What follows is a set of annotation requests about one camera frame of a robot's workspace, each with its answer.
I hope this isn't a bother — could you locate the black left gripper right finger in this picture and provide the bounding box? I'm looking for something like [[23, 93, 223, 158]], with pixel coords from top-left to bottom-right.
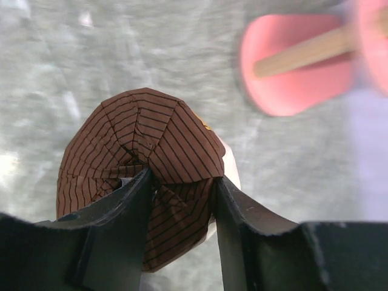
[[216, 178, 387, 291]]

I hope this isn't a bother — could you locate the pink three-tier wooden shelf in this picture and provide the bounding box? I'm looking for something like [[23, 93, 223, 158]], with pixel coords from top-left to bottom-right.
[[239, 1, 387, 116]]

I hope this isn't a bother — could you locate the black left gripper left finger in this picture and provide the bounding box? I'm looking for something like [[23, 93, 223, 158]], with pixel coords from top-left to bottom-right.
[[1, 170, 152, 290]]

